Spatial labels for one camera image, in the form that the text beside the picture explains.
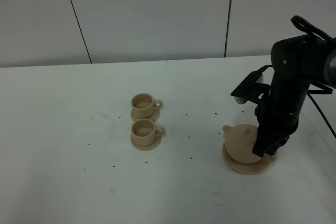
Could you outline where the beige teacup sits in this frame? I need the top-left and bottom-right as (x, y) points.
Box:
(131, 93), (163, 118)
(131, 119), (165, 148)

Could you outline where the near beige teacup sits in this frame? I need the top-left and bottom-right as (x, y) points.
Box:
(131, 119), (165, 148)

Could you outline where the far beige saucer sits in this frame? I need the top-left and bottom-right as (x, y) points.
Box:
(130, 110), (160, 122)

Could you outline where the near beige saucer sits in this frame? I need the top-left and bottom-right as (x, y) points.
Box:
(131, 135), (162, 151)

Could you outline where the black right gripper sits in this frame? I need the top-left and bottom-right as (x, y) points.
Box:
(252, 92), (299, 157)

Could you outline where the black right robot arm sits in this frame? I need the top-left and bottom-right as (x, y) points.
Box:
(253, 35), (335, 157)

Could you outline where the far beige teacup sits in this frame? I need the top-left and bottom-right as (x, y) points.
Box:
(131, 93), (163, 118)

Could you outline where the beige teapot saucer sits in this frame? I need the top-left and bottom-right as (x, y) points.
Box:
(222, 144), (278, 175)

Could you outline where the black cable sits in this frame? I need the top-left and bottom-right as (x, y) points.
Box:
(259, 15), (336, 140)

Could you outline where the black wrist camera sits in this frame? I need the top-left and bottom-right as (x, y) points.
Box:
(230, 71), (270, 105)

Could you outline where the beige teapot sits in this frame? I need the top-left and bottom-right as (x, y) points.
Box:
(222, 124), (277, 166)

